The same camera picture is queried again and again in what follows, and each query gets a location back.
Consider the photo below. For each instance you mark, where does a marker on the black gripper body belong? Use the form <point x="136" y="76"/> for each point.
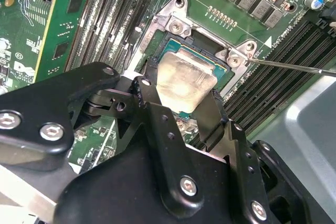
<point x="118" y="195"/>

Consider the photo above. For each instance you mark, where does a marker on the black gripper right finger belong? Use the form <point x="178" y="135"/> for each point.
<point x="241" y="150"/>

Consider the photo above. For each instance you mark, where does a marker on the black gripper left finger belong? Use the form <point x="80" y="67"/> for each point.
<point x="39" y="98"/>

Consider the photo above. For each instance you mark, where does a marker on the silver CPU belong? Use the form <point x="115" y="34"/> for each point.
<point x="183" y="77"/>

